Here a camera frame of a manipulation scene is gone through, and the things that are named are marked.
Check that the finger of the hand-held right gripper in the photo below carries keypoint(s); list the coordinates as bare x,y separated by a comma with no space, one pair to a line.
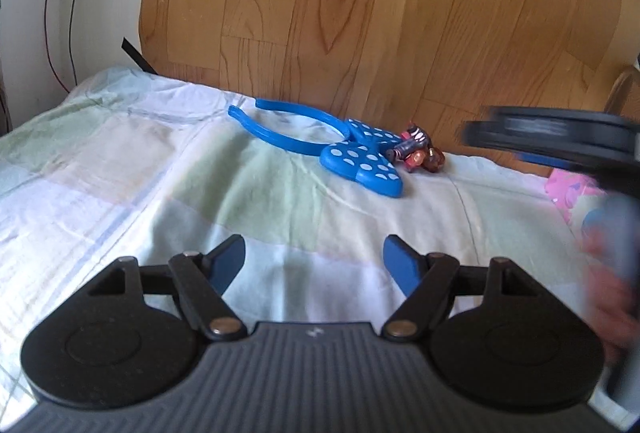
550,135

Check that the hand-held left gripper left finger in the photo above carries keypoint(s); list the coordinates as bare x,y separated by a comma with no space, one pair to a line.
229,263

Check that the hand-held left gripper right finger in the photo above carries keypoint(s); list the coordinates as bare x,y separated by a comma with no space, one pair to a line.
402,265

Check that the blue polka dot headband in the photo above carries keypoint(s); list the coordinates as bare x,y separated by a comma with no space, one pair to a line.
360,158

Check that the person's right hand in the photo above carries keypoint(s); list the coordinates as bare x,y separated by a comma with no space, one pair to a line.
612,308

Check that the pale checked bed sheet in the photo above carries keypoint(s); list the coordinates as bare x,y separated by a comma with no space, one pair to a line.
150,188

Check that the wood pattern board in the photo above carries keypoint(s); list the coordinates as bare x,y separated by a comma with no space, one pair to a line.
375,13

